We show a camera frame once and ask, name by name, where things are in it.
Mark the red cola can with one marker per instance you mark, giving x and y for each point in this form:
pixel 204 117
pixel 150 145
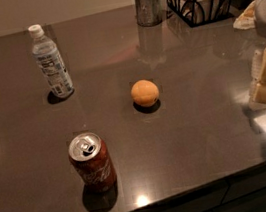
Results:
pixel 90 158

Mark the yellow snack packet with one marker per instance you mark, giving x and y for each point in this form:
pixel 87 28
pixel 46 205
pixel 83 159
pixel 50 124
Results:
pixel 246 19

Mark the orange fruit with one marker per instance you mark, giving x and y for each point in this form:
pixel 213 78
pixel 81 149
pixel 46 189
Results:
pixel 145 93

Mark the clear plastic water bottle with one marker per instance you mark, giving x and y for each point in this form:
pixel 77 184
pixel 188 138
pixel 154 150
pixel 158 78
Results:
pixel 49 60

